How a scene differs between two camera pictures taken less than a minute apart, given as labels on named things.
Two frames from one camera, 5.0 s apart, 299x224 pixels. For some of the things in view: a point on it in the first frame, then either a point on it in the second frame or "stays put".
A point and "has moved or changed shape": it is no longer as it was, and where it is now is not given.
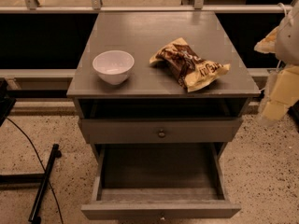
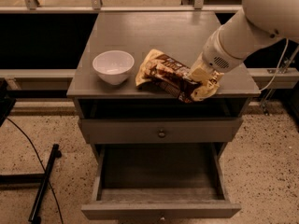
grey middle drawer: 161,131 stays put
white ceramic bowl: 113,66 stays put
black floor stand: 34,178 stays put
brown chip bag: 189,65 has moved or changed shape
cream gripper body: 289,39 to 217,57
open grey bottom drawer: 160,181 stays put
